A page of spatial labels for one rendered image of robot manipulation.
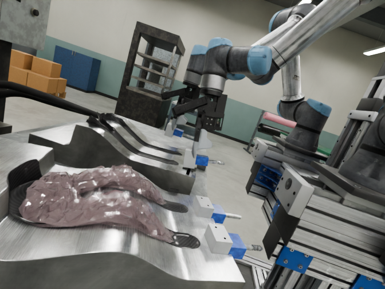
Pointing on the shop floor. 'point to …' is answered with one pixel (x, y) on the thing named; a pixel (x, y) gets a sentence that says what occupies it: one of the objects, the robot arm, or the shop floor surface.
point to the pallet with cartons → (36, 73)
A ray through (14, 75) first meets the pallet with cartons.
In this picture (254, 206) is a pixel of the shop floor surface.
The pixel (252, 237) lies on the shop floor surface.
